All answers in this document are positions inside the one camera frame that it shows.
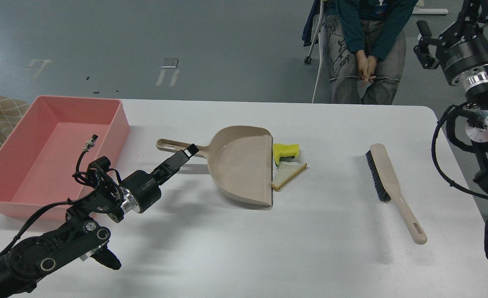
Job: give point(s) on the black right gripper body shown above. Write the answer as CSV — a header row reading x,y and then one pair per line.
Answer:
x,y
464,56

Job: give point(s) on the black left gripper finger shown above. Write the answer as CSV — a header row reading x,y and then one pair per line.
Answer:
x,y
164,171
191,150

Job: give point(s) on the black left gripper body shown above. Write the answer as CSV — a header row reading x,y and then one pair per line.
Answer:
x,y
142,190

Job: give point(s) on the beige plastic dustpan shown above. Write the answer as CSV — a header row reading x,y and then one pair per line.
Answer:
x,y
239,160

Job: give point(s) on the yellow sponge piece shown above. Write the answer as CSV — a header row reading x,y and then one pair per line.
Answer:
x,y
284,151

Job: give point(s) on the toast bread slice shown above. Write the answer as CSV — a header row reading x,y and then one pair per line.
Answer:
x,y
286,172

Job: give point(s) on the beige hand brush black bristles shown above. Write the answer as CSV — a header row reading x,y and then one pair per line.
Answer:
x,y
388,189

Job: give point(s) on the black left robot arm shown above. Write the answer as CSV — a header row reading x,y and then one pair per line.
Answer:
x,y
25,262

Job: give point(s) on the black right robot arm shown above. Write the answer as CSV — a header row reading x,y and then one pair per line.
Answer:
x,y
466,125

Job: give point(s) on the pink plastic bin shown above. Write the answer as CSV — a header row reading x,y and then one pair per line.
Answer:
x,y
38,159

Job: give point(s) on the white chair base leg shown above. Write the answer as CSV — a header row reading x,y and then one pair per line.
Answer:
x,y
430,11

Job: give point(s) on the seated person in teal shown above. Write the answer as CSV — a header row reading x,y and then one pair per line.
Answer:
x,y
365,49

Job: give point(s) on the grey floor socket plate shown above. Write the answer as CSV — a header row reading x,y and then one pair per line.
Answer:
x,y
170,63

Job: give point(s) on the white office chair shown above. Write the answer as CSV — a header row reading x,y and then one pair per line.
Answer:
x,y
312,37

